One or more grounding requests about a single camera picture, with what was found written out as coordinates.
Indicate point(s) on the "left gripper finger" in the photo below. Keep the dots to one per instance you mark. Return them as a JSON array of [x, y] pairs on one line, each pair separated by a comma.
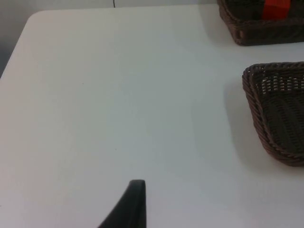
[[133, 209]]

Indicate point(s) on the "red cube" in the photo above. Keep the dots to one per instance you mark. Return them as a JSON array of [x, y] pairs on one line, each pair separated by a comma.
[[275, 9]]

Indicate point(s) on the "dark brown wicker basket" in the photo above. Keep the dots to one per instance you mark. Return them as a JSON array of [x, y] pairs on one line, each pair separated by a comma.
[[285, 133], [261, 33]]

